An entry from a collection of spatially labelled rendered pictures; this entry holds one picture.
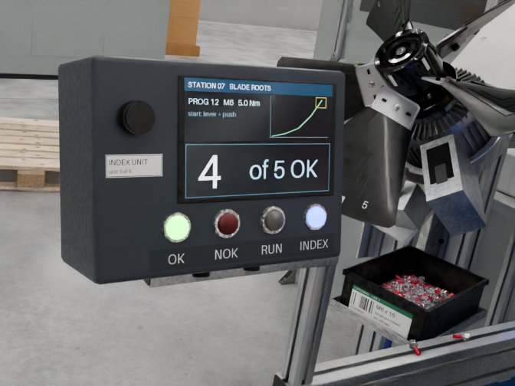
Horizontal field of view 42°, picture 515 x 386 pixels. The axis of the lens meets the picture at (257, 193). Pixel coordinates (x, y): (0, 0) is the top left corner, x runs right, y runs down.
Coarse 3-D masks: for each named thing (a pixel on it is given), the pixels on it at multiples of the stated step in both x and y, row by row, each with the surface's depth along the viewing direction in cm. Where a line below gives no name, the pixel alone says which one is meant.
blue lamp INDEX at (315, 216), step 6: (312, 204) 65; (318, 204) 66; (306, 210) 65; (312, 210) 65; (318, 210) 65; (324, 210) 66; (306, 216) 65; (312, 216) 65; (318, 216) 65; (324, 216) 66; (306, 222) 65; (312, 222) 65; (318, 222) 65; (324, 222) 66; (312, 228) 66; (318, 228) 66
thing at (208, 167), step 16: (192, 144) 58; (208, 144) 59; (224, 144) 60; (192, 160) 58; (208, 160) 59; (224, 160) 60; (192, 176) 58; (208, 176) 59; (224, 176) 60; (192, 192) 59; (208, 192) 59; (224, 192) 60
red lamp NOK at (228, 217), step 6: (222, 210) 60; (228, 210) 60; (216, 216) 60; (222, 216) 60; (228, 216) 60; (234, 216) 60; (216, 222) 60; (222, 222) 60; (228, 222) 60; (234, 222) 60; (216, 228) 60; (222, 228) 60; (228, 228) 60; (234, 228) 60; (222, 234) 60; (228, 234) 60; (234, 234) 61
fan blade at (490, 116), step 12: (444, 84) 123; (456, 84) 122; (468, 84) 124; (480, 84) 126; (456, 96) 118; (468, 96) 117; (480, 96) 117; (492, 96) 116; (504, 96) 116; (468, 108) 114; (480, 108) 113; (492, 108) 112; (504, 108) 112; (480, 120) 110; (492, 120) 109; (504, 120) 109; (492, 132) 107; (504, 132) 106
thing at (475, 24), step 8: (504, 0) 130; (512, 0) 126; (496, 8) 127; (504, 8) 136; (480, 16) 128; (488, 16) 133; (496, 16) 138; (464, 24) 130; (472, 24) 132; (480, 24) 136; (472, 32) 138
